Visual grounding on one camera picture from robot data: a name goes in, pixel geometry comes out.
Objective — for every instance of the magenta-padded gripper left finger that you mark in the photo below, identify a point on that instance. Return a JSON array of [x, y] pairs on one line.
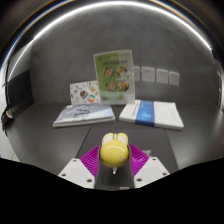
[[78, 173]]

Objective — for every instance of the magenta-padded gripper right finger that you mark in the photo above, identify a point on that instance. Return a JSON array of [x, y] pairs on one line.
[[151, 171]]

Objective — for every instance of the yellow rabbit-shaped computer mouse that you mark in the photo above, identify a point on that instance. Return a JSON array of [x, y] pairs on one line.
[[114, 153]]

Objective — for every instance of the white book with blue stripe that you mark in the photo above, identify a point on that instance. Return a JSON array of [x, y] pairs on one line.
[[151, 114]]

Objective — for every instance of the grey-covered thin book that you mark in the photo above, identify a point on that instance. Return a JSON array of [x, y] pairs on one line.
[[83, 115]]

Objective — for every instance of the small white colourful-print card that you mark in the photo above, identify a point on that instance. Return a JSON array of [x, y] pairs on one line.
[[83, 93]]

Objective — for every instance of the black flat panel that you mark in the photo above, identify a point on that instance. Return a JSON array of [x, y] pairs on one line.
[[20, 95]]

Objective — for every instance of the green leaflet in clear stand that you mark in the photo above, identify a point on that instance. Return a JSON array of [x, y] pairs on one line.
[[114, 77]]

